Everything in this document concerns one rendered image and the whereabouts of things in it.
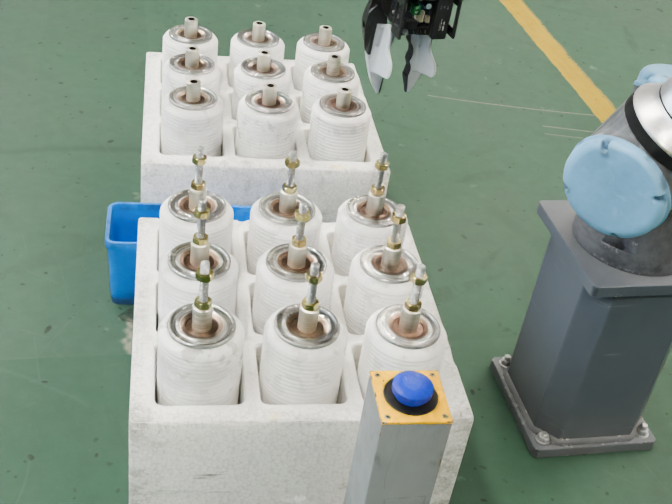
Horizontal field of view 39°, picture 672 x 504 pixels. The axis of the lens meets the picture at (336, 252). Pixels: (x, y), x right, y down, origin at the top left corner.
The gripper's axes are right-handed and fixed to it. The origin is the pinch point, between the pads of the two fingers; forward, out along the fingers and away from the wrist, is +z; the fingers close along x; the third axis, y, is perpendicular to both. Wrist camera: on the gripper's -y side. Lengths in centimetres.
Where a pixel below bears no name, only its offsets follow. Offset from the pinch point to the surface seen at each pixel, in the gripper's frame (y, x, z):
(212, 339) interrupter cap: 22.6, -26.6, 18.9
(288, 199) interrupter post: 0.0, -11.6, 16.9
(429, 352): 28.6, -3.1, 19.4
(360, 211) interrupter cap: 1.1, -1.6, 19.0
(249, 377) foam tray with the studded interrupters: 21.8, -21.7, 26.3
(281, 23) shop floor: -116, 23, 45
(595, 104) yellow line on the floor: -68, 86, 44
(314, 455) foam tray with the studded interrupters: 30.0, -15.7, 32.0
